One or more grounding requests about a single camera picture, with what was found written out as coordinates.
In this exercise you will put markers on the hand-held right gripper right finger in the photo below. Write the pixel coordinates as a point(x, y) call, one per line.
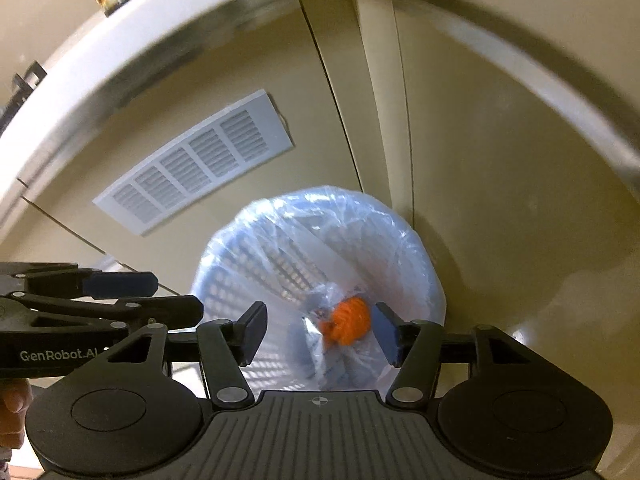
point(385, 335)

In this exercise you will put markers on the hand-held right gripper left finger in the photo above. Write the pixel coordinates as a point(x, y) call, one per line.
point(254, 332)

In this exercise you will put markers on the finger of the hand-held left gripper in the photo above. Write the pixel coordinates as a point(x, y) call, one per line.
point(120, 284)
point(170, 310)

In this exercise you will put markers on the orange wrapper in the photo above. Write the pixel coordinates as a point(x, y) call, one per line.
point(347, 317)

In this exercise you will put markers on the lined plastic waste bin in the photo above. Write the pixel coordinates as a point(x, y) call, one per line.
point(260, 270)

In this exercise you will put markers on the person's left hand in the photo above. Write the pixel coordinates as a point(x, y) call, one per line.
point(12, 405)

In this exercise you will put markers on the white louvred vent grille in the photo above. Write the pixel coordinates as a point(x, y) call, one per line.
point(200, 160)

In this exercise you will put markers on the black stove burner grate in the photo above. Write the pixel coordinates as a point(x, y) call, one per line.
point(30, 80)

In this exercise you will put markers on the beige kitchen cabinet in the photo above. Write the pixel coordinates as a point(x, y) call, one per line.
point(350, 85)

